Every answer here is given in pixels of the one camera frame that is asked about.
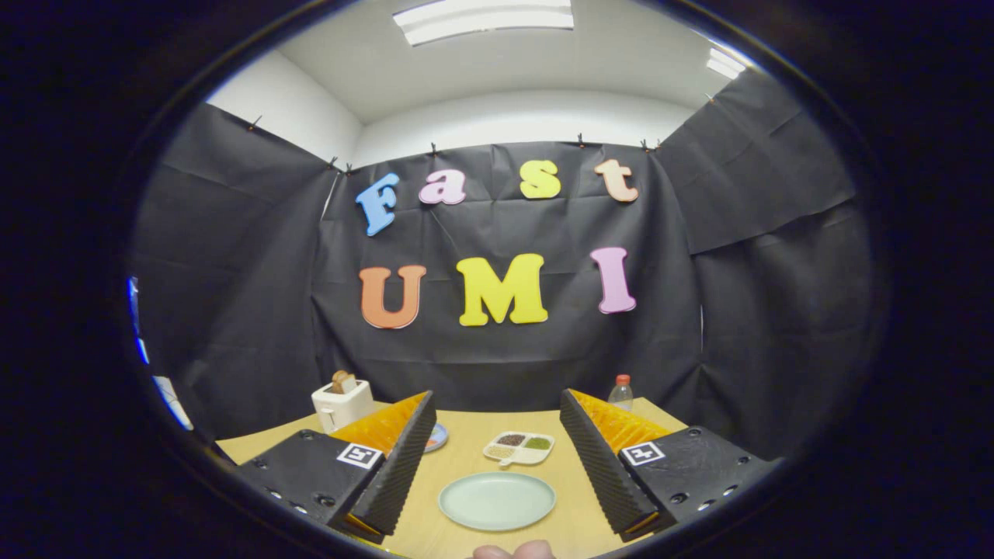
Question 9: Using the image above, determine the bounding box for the white divided tray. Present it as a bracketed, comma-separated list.
[483, 431, 555, 468]

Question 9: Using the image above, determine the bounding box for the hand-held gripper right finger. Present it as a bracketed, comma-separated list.
[559, 390, 781, 544]

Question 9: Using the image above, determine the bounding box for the small ceiling light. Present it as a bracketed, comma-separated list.
[705, 47, 748, 81]

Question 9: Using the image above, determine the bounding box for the black backdrop cloth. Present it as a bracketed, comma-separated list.
[128, 70, 874, 463]

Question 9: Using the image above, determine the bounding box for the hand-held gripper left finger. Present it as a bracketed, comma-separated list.
[231, 391, 438, 546]

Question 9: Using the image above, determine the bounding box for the cream toaster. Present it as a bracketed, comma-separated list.
[311, 379, 376, 434]

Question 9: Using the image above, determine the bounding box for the long ceiling light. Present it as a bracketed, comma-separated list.
[392, 0, 575, 47]

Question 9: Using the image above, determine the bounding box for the pale green plate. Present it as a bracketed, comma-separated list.
[438, 471, 557, 533]

